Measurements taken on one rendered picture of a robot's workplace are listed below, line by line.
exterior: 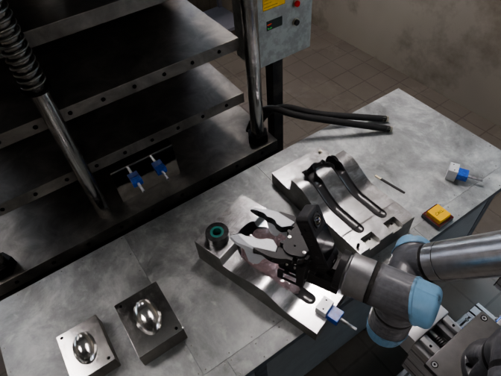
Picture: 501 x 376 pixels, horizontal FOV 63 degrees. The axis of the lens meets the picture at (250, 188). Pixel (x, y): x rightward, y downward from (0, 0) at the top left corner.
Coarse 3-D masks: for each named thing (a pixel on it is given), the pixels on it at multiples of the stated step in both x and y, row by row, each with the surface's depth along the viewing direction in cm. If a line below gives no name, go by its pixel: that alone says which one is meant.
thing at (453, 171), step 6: (450, 162) 165; (450, 168) 163; (456, 168) 162; (450, 174) 163; (456, 174) 162; (462, 174) 162; (468, 174) 162; (450, 180) 165; (462, 180) 163; (480, 180) 161
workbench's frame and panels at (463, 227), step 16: (496, 192) 162; (480, 208) 186; (464, 224) 187; (432, 240) 151; (352, 304) 162; (352, 320) 177; (304, 336) 151; (320, 336) 164; (336, 336) 179; (352, 336) 197; (288, 352) 151; (304, 352) 165; (320, 352) 180; (256, 368) 124; (272, 368) 152; (288, 368) 165; (304, 368) 181
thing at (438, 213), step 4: (432, 208) 153; (436, 208) 152; (440, 208) 152; (428, 212) 152; (432, 212) 151; (436, 212) 151; (440, 212) 151; (444, 212) 151; (448, 212) 151; (432, 216) 151; (436, 216) 150; (440, 216) 150; (444, 216) 150; (448, 216) 150; (436, 220) 150; (440, 220) 149; (444, 220) 151
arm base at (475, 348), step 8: (472, 344) 97; (480, 344) 94; (464, 352) 97; (472, 352) 94; (480, 352) 92; (464, 360) 96; (472, 360) 94; (480, 360) 91; (464, 368) 95; (472, 368) 94; (480, 368) 91
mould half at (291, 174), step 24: (288, 168) 168; (360, 168) 158; (288, 192) 162; (312, 192) 151; (336, 192) 153; (336, 216) 147; (360, 216) 146; (408, 216) 144; (336, 240) 146; (360, 240) 139; (384, 240) 141
